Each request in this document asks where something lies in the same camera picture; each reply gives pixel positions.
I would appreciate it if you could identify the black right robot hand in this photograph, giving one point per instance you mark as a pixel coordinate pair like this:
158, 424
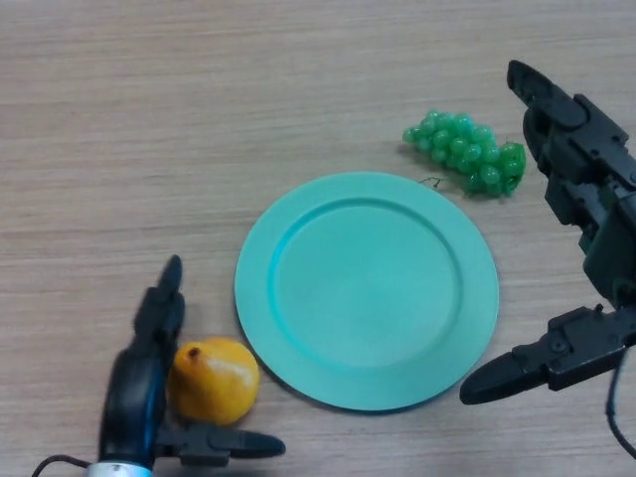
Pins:
596, 159

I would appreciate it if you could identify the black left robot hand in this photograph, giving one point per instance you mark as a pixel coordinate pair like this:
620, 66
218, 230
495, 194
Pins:
131, 397

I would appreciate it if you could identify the yellow pear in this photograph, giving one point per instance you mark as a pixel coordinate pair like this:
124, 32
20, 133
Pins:
218, 382

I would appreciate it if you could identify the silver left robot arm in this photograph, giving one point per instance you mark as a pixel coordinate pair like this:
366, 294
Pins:
116, 471

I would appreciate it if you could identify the green round plate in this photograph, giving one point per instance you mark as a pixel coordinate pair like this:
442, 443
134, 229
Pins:
367, 293

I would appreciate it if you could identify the green grape bunch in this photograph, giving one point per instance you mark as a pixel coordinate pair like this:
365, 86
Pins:
464, 149

